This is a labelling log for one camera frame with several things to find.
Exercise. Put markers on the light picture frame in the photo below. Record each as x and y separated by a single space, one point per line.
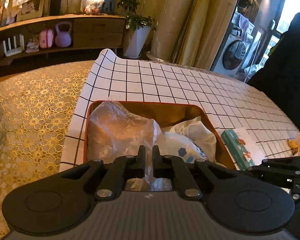
30 8

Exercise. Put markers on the black-checked white tablecloth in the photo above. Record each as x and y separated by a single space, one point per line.
165 85

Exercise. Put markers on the purple kettlebell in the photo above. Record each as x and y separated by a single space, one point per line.
63 37

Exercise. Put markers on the small pink toy stack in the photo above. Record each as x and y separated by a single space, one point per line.
32 46

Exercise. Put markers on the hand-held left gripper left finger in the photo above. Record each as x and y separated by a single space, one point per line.
142 162

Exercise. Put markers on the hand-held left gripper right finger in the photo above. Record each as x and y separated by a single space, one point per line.
156 162

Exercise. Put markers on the green potted plant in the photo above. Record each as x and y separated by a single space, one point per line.
132 7

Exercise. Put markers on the white washing machine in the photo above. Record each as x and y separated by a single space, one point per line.
232 52

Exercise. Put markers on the blue printed box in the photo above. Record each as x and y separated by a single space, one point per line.
110 2

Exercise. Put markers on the white router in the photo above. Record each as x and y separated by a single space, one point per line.
13 47

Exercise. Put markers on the white diaper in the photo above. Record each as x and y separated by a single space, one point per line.
180 147

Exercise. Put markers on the white planter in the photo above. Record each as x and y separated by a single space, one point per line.
137 41

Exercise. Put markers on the red tin box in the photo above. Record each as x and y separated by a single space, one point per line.
165 111

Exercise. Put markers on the white cloth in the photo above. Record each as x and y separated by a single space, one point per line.
202 135

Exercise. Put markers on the white plastic bag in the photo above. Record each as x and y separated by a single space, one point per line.
94 3

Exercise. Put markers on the black photo frame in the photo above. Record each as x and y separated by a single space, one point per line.
55 6

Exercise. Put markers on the clear plastic bag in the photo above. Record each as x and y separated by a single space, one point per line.
115 135

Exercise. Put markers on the beige curtain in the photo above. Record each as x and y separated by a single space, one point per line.
210 17

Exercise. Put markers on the wooden sideboard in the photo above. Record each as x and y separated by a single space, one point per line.
97 32

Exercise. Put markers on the small yellow plush toy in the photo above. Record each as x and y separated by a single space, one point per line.
293 146

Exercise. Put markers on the green illustrated book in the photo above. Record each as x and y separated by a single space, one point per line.
236 147

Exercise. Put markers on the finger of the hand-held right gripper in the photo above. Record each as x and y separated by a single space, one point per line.
272 175
285 162

